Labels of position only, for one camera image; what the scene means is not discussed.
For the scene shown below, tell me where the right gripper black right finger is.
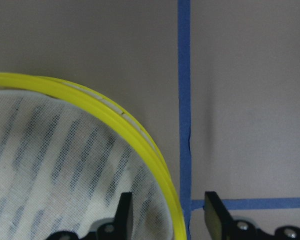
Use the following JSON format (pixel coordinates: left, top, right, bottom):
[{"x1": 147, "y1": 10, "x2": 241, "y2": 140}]
[{"x1": 204, "y1": 191, "x2": 234, "y2": 240}]

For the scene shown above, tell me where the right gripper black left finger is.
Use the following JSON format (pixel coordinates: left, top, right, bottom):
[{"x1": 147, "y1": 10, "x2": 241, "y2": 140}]
[{"x1": 113, "y1": 192, "x2": 133, "y2": 240}]

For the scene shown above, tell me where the white steamer liner cloth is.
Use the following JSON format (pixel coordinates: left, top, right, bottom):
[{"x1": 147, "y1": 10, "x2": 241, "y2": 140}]
[{"x1": 0, "y1": 90, "x2": 174, "y2": 240}]

